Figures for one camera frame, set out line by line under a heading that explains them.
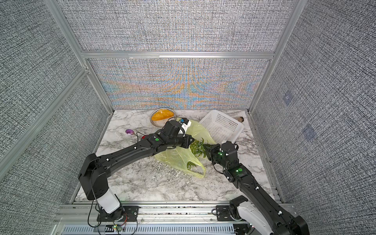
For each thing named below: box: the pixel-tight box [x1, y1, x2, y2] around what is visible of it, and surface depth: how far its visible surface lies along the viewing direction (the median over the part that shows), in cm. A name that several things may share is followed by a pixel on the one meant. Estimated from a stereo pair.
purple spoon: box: [125, 128, 135, 136], surface depth 94 cm
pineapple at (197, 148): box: [189, 137, 209, 159], surface depth 79 cm
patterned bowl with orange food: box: [149, 107, 177, 128], surface depth 112 cm
